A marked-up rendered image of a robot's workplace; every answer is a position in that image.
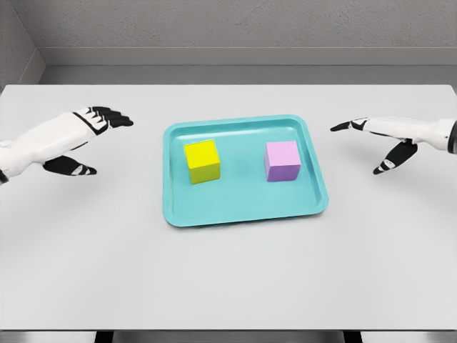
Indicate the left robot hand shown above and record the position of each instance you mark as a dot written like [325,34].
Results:
[64,134]

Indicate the yellow cube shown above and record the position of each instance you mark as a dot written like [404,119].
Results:
[202,160]

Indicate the pink cube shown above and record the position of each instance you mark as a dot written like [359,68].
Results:
[282,160]

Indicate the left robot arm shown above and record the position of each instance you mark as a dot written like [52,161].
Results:
[12,157]

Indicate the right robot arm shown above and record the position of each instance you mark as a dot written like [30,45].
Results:
[442,135]

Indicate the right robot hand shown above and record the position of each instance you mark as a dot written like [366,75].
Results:
[392,129]

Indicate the teal rectangular tray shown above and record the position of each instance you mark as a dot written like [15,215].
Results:
[242,196]

